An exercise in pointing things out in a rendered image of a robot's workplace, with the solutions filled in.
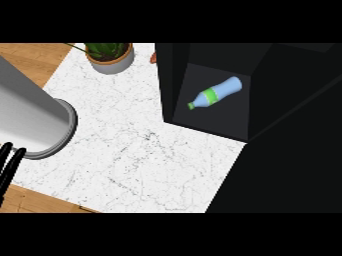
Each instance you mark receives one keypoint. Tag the blue water bottle green label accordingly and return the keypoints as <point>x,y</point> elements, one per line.
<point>216,94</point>

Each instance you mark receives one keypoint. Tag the dark grey cabinet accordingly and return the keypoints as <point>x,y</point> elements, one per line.
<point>213,56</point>

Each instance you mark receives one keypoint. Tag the large grey cylinder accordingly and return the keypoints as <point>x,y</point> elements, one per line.
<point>21,110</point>

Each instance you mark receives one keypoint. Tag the green plant in grey pot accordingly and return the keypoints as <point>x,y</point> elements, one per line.
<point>109,60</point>

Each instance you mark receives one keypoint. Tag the small orange-brown object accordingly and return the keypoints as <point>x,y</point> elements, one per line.
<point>154,58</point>

